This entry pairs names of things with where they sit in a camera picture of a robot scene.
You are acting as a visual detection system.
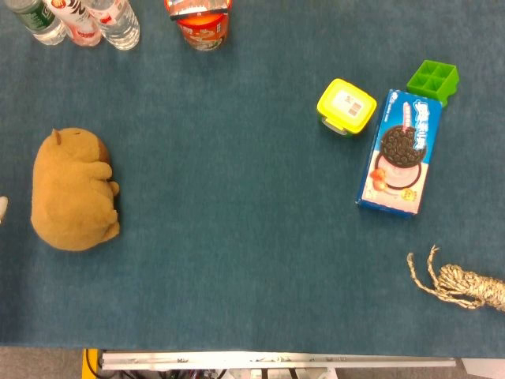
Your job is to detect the blue cookie box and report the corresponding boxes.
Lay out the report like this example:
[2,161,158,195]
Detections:
[354,88,443,218]

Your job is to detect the blue table cloth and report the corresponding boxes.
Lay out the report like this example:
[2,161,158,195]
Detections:
[0,0,505,358]

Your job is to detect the yellow lid food container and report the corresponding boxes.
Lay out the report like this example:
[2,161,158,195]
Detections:
[316,77,378,138]

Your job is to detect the yellow frame bracket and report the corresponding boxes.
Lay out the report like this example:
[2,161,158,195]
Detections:
[81,348,104,379]

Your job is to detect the braided beige rope bundle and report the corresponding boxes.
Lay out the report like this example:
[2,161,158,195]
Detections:
[406,244,505,313]

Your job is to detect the green ice cube tray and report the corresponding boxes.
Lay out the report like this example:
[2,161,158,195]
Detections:
[406,59,460,108]

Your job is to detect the pink label drink bottle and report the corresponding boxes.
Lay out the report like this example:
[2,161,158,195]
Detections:
[42,0,103,47]

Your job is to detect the green label water bottle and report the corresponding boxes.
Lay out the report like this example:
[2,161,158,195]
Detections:
[4,0,67,46]

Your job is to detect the clear plastic water bottle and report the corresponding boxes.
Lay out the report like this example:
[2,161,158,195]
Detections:
[83,0,141,51]

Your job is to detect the aluminium frame rail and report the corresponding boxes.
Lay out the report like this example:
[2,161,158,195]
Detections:
[98,351,457,371]

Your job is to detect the orange instant noodle cup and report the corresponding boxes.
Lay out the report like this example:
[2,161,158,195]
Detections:
[163,0,234,51]

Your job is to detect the brown plush toy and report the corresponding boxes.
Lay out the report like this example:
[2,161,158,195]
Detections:
[30,127,121,253]

